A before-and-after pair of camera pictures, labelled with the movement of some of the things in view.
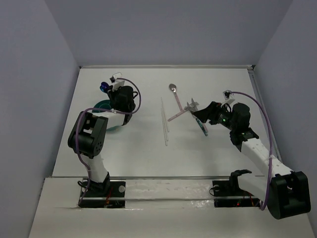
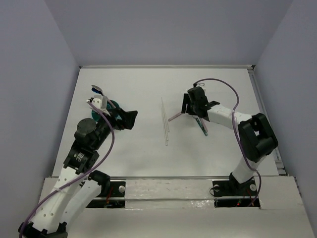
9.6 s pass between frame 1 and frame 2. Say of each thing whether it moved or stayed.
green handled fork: stayed
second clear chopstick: stayed
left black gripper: moved
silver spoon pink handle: moved
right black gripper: moved
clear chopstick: stayed
